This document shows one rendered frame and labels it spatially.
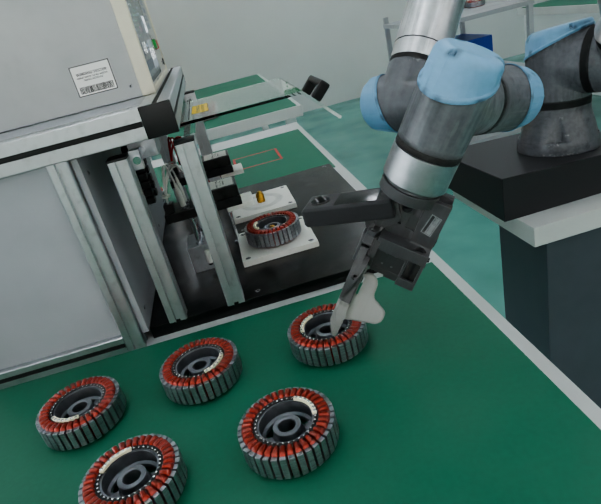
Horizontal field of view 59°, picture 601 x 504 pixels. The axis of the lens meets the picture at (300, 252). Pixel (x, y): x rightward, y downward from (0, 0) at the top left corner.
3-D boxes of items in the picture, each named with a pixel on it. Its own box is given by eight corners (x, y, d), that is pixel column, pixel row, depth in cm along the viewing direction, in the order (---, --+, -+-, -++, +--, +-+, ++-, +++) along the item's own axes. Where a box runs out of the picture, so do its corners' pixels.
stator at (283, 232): (297, 220, 113) (293, 204, 111) (306, 239, 102) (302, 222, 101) (246, 234, 112) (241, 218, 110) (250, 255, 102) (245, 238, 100)
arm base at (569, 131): (557, 133, 115) (558, 87, 111) (619, 141, 101) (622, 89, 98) (501, 150, 111) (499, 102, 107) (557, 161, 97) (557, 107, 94)
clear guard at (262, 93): (312, 99, 110) (306, 70, 108) (342, 118, 88) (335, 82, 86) (160, 140, 108) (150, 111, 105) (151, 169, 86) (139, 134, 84)
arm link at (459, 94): (528, 64, 52) (484, 64, 47) (478, 161, 59) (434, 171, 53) (465, 35, 56) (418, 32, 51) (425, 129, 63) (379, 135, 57)
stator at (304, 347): (377, 322, 78) (372, 301, 77) (357, 371, 69) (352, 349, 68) (307, 320, 83) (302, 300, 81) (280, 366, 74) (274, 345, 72)
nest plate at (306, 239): (304, 220, 115) (303, 215, 114) (319, 246, 101) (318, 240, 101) (238, 239, 114) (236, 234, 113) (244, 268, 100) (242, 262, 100)
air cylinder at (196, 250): (219, 251, 110) (211, 227, 108) (220, 266, 103) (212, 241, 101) (195, 258, 110) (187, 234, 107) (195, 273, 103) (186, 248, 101)
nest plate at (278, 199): (287, 189, 137) (286, 184, 136) (297, 207, 123) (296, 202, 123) (231, 204, 136) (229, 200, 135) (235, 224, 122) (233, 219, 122)
